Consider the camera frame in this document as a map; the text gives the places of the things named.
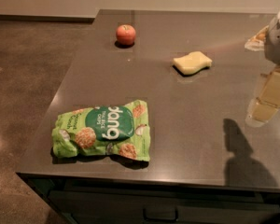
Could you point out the black drawer handle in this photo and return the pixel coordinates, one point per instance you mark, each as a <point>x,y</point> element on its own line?
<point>165,215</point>

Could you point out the green rice chip bag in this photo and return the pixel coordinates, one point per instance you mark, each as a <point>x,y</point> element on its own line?
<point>103,131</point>

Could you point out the dark cabinet drawer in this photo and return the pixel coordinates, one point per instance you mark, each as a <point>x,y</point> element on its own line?
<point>131,206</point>

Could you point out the clear plastic snack wrapper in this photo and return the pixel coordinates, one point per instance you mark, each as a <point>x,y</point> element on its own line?
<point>257,41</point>

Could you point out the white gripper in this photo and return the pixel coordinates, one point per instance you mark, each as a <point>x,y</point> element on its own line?
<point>278,42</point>

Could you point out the yellow sponge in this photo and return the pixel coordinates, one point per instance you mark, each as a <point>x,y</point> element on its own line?
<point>192,63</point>

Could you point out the red apple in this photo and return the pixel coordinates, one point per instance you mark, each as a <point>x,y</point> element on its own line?
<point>125,34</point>

